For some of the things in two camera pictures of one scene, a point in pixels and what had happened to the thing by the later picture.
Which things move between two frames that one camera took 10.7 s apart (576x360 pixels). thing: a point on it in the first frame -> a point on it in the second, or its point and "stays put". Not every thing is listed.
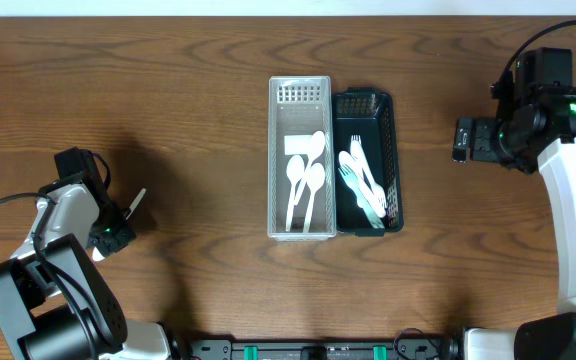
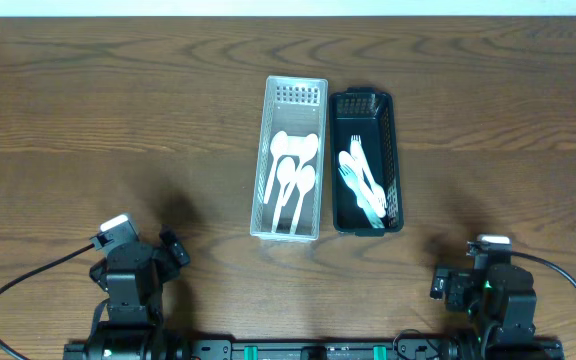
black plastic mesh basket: x=369 y=113 stays put
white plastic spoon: x=295 y=170 -> x=308 y=150
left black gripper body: x=116 y=231 -> x=171 y=248
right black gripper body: x=481 y=144 -> x=448 y=284
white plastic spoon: x=295 y=171 -> x=286 y=172
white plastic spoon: x=315 y=178 -> x=305 y=180
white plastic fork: x=379 y=198 stays put
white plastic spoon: x=96 y=253 -> x=279 y=146
